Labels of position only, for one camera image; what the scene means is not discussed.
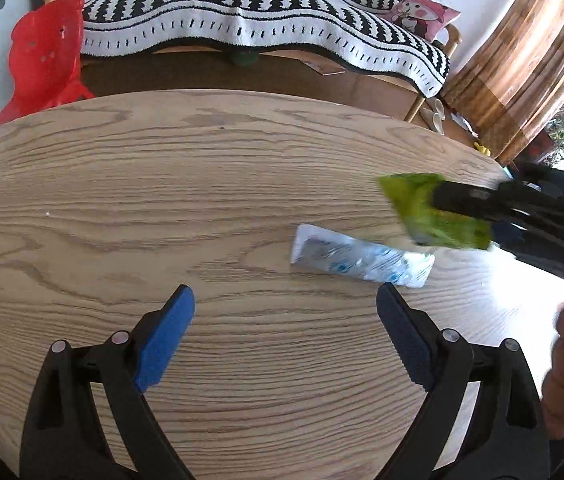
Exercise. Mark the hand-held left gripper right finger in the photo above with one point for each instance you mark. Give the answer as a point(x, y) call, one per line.
point(404, 335)

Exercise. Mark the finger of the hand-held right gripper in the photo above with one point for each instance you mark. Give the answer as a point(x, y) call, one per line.
point(482, 202)

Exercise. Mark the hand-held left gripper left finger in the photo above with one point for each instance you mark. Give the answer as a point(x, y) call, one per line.
point(167, 340)

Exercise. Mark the green snack packet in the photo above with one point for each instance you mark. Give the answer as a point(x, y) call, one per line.
point(417, 210)

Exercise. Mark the white blue plastic packet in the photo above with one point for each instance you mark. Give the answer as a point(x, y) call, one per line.
point(352, 257)

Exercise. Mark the yellow toy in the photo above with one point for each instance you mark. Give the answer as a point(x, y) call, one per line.
point(482, 149)

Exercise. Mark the white paper scrap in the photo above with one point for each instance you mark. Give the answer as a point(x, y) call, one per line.
point(463, 122)

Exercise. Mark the beige slipper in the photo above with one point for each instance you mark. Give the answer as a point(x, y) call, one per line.
point(439, 107)
point(434, 122)

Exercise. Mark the brown curtain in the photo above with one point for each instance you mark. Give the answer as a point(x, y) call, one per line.
point(517, 60)

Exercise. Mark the pink cartoon cushion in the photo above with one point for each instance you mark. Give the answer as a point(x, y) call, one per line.
point(424, 16)

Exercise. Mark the red plastic chair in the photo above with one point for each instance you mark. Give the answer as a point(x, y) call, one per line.
point(44, 55)

